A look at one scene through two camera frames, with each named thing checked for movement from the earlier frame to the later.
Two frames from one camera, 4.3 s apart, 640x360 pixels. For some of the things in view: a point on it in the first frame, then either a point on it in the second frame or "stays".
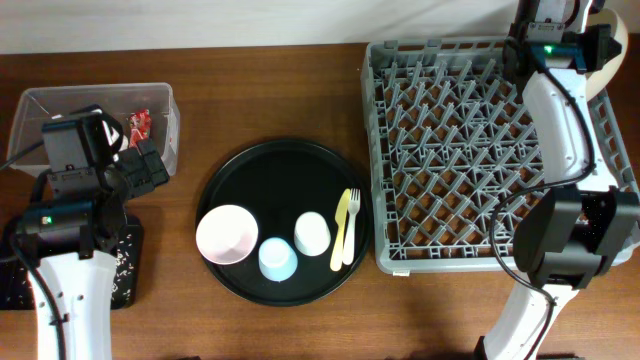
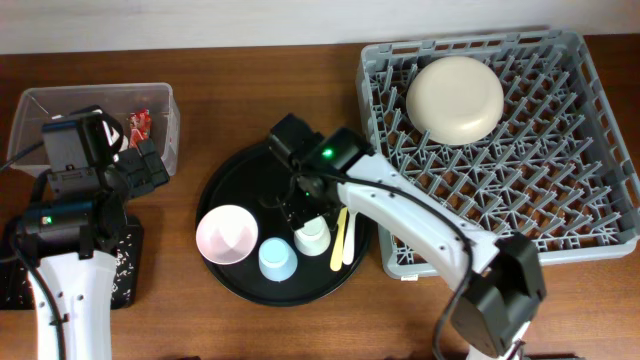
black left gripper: [147, 175] stays
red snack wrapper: [140, 126] stays
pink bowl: [226, 234] stays
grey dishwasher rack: [455, 153] stays
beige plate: [599, 83] -> [455, 100]
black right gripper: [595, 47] -> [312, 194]
